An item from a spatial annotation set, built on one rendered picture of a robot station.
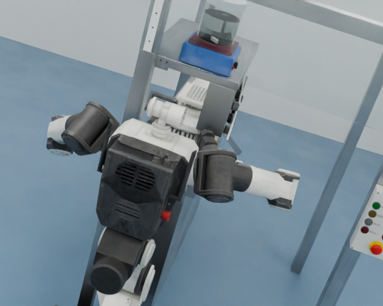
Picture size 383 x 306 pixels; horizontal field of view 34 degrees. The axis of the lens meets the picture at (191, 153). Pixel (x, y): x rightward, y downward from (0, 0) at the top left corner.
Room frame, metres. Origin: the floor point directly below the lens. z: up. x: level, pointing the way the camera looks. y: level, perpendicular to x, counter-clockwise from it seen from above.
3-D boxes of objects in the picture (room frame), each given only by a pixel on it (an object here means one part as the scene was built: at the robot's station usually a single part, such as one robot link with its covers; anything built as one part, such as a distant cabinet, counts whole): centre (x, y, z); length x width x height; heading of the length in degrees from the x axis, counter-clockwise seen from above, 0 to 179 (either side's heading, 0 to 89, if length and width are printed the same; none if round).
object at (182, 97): (2.95, 0.02, 1.00); 0.25 x 0.24 x 0.02; 85
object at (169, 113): (1.80, 0.11, 1.36); 0.10 x 0.07 x 0.09; 85
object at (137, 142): (1.74, 0.12, 1.16); 0.34 x 0.30 x 0.36; 85
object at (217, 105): (2.33, -0.05, 1.25); 0.22 x 0.11 x 0.20; 175
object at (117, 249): (1.70, 0.13, 0.89); 0.28 x 0.13 x 0.18; 175
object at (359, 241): (2.07, -0.76, 1.08); 0.17 x 0.06 x 0.26; 85
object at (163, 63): (2.24, 0.20, 1.36); 0.05 x 0.01 x 0.04; 85
